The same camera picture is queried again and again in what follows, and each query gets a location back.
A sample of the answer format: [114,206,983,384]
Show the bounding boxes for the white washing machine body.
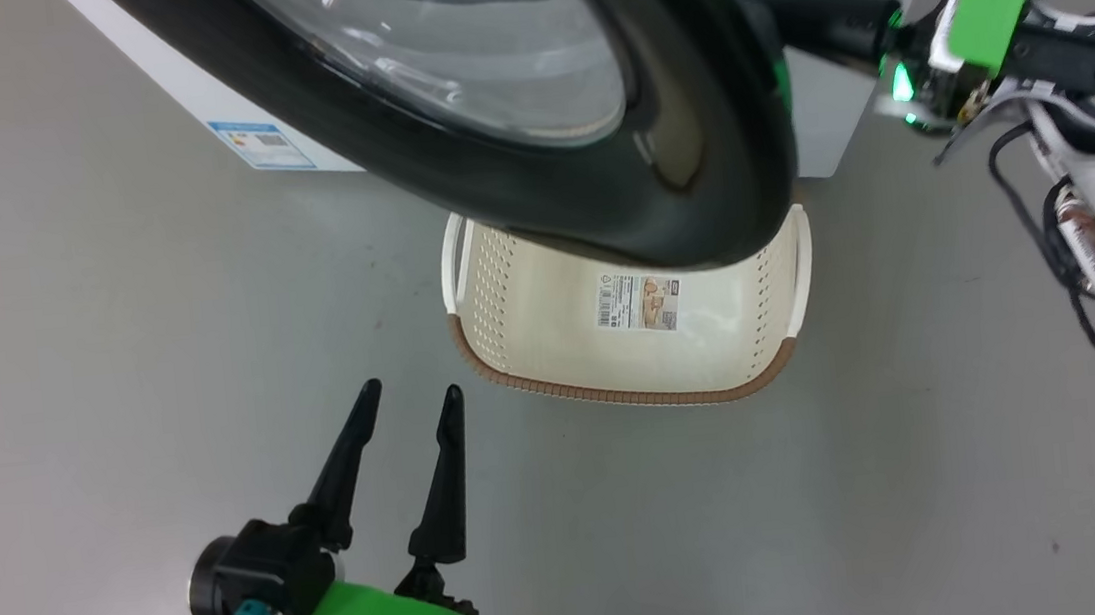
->
[61,0,979,251]

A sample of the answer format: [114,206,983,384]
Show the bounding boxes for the cream laundry basket brown rim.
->
[435,177,828,430]

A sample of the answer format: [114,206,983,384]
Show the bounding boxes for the paper label on basket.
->
[592,267,683,338]

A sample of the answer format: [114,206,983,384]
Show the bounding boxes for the blue energy label sticker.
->
[208,111,319,180]

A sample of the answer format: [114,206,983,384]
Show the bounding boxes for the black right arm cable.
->
[985,116,1095,404]

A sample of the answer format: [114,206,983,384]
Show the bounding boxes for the black washing machine door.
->
[101,0,808,324]

